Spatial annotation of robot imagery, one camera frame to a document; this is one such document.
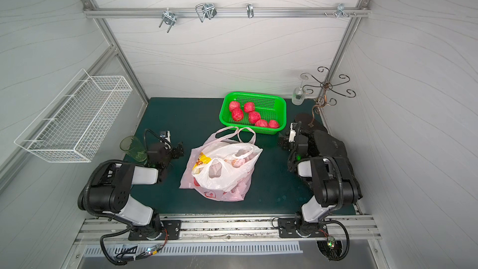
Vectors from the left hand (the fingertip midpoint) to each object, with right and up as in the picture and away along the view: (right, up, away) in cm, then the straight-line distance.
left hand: (173, 142), depth 94 cm
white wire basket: (-28, +9, -26) cm, 39 cm away
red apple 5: (+47, +10, +7) cm, 48 cm away
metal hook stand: (+74, +27, -10) cm, 80 cm away
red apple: (+40, +19, +15) cm, 47 cm away
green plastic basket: (+53, +20, +21) cm, 60 cm away
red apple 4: (+43, +13, +10) cm, 46 cm away
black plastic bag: (+79, -1, -2) cm, 79 cm away
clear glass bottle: (+65, +24, +1) cm, 70 cm away
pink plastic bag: (+37, +4, +2) cm, 38 cm away
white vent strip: (-6, -39, -23) cm, 46 cm away
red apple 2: (+33, +15, +10) cm, 38 cm away
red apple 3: (+53, +9, +7) cm, 54 cm away
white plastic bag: (+29, -8, -16) cm, 34 cm away
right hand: (+61, +5, 0) cm, 62 cm away
